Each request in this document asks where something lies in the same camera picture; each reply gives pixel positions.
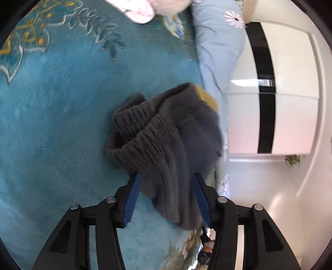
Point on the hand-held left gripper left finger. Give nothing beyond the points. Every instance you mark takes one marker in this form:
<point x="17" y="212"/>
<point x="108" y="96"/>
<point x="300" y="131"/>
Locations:
<point x="131" y="196"/>

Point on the white and black wardrobe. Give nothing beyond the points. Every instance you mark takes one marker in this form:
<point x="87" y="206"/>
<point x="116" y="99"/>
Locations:
<point x="275" y="88"/>

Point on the green potted plant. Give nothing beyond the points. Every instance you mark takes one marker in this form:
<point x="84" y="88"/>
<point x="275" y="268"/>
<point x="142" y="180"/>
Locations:
<point x="292" y="160"/>

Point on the light blue floral bedsheet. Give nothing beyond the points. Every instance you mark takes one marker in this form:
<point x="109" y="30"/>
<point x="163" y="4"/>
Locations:
<point x="220" y="65"/>

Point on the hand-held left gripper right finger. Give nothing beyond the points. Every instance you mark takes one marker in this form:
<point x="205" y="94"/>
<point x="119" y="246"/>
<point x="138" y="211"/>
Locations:
<point x="201" y="200"/>

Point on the teal patterned blanket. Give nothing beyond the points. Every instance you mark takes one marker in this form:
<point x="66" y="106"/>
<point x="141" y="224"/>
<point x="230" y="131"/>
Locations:
<point x="77" y="124"/>

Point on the pink fluffy cloth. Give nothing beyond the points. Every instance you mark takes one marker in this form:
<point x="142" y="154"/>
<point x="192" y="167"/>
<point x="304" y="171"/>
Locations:
<point x="153" y="7"/>

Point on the dark grey pants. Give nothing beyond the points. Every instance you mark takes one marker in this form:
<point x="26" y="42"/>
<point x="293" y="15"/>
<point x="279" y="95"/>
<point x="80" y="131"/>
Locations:
<point x="168" y="153"/>

